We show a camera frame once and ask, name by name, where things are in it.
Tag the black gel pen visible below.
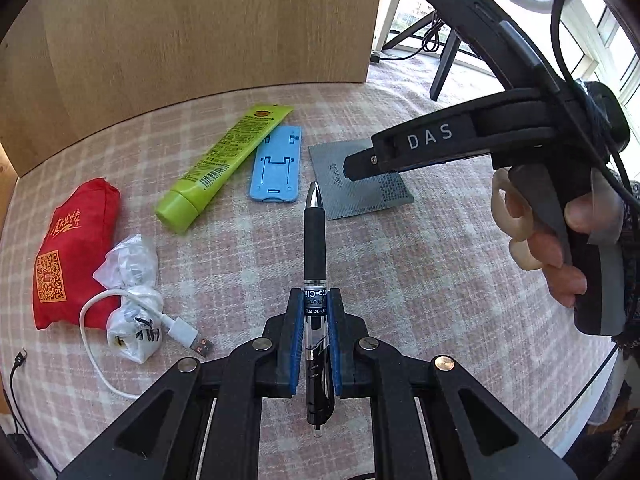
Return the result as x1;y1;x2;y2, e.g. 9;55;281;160
304;181;334;431

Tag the person's right hand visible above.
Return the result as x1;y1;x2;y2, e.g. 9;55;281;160
490;169;624;308

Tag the crumpled white plastic bag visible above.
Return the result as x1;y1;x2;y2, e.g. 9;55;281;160
93;234;164;364

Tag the green-yellow tube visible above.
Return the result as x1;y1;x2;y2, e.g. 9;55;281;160
155;104;294;234

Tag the grey foil packet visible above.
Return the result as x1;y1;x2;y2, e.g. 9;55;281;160
307;138;417;221

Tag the red fabric pouch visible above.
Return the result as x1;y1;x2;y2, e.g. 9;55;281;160
32;178;120;330

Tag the blue plastic phone stand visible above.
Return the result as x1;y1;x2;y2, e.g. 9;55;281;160
248;125;303;203

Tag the wooden side board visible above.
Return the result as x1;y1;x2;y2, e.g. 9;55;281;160
0;145;18;231

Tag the wooden back board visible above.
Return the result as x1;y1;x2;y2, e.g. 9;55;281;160
0;0;392;178

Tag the white USB cable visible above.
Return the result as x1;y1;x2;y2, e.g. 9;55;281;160
78;286;215;401

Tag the black cable at left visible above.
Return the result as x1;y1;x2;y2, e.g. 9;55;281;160
6;348;61;476

